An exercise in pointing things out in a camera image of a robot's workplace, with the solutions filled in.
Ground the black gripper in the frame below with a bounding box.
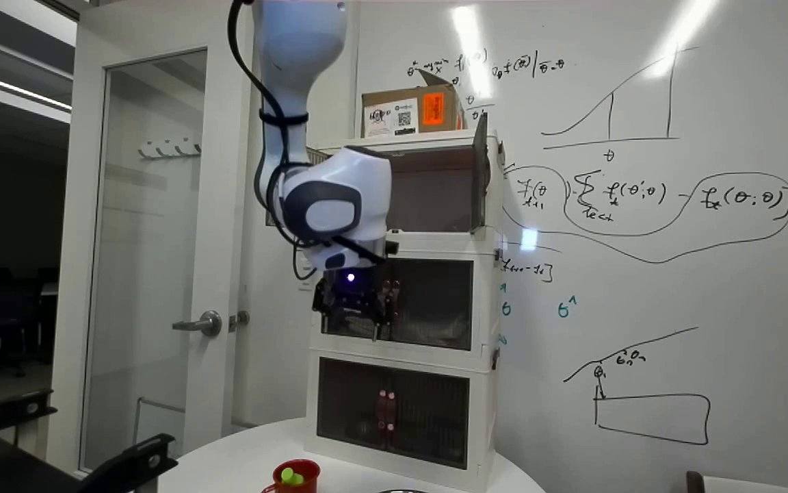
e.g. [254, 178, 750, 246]
[313, 267, 390, 323]

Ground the white chair with wood frame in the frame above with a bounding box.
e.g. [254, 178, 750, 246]
[684, 468, 788, 493]

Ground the white stacked cabinet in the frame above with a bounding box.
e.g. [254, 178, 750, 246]
[308, 112, 512, 489]

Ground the wall whiteboard with writing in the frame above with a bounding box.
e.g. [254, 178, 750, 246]
[347, 0, 788, 492]

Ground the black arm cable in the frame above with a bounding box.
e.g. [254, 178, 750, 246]
[226, 0, 390, 268]

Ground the red cup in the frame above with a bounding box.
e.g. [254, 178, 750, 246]
[264, 459, 323, 493]

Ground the cardboard box with labels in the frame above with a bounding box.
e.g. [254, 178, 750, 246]
[362, 68, 469, 144]

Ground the silver door lever handle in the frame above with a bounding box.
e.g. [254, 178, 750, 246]
[169, 309, 226, 340]

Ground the copper door handle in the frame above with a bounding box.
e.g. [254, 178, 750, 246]
[376, 389, 402, 438]
[382, 277, 409, 323]

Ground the white louvered cabinet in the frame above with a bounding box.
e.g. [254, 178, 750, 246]
[321, 256, 480, 353]

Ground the white glass panel door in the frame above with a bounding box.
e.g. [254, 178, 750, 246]
[46, 18, 257, 472]

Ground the white coat hook rail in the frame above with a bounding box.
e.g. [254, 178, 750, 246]
[135, 136, 202, 166]

